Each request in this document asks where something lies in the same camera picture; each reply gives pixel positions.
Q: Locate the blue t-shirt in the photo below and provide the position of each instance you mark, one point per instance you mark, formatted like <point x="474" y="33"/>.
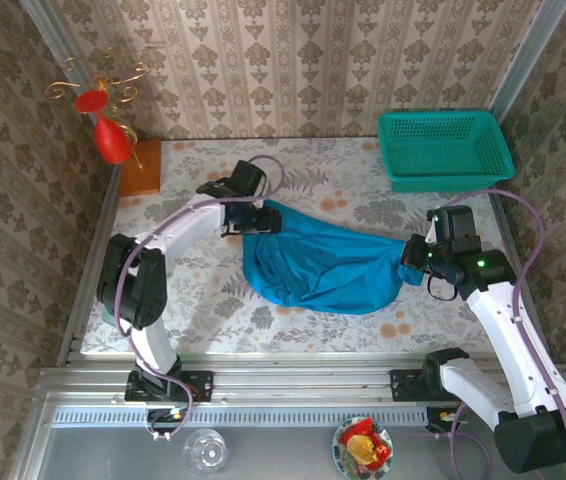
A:
<point x="323" y="265"/>

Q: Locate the brown wooden block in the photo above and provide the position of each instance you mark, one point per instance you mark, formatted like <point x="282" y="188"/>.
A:
<point x="143" y="180"/>

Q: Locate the floral patterned tablecloth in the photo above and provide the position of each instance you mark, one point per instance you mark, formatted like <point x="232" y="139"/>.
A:
<point x="263" y="340"/>

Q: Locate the teal plastic basket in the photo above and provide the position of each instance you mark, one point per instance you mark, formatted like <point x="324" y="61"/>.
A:
<point x="443" y="145"/>

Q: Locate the red snack packet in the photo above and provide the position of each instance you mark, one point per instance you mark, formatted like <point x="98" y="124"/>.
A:
<point x="358" y="429"/>

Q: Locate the yellow snack packet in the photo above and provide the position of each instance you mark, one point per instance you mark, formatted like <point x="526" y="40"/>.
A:
<point x="360" y="447"/>

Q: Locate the clear glass cup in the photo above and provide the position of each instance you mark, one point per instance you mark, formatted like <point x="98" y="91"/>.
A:
<point x="205" y="452"/>

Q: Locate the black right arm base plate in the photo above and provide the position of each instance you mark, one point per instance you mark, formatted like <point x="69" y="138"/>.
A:
<point x="403" y="385"/>

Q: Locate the aluminium frame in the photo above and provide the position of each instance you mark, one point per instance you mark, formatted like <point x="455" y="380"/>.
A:
<point x="288" y="380"/>

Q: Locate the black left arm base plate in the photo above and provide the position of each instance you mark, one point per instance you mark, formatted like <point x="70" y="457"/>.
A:
<point x="200" y="385"/>

